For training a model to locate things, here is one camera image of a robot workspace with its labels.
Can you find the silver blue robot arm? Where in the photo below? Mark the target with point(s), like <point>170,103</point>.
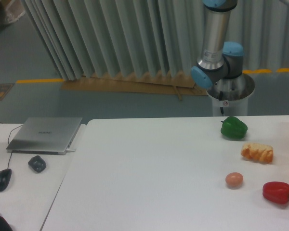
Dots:
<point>214,48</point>

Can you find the green bell pepper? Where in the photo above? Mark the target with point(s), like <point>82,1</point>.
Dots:
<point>233,128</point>

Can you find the red bell pepper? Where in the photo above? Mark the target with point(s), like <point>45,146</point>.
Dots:
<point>276,192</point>

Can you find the brown cardboard sheet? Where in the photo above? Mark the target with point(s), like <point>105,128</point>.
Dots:
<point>178,85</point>

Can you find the white usb plug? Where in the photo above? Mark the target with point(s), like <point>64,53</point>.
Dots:
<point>70,150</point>

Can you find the silver laptop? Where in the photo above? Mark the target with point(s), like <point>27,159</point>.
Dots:
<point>45,135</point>

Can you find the grey pleated curtain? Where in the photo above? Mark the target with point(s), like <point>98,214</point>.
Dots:
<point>156,37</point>

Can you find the brown egg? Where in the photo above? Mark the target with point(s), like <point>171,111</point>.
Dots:
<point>234,179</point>

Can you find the small black controller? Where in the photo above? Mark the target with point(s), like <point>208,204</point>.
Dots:
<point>37,164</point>

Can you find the bread loaf piece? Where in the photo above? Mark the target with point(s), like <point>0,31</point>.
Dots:
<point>257,152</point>

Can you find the black computer mouse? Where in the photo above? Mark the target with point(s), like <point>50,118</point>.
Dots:
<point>5,176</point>

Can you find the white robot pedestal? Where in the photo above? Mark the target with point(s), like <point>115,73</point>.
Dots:
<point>230,97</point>

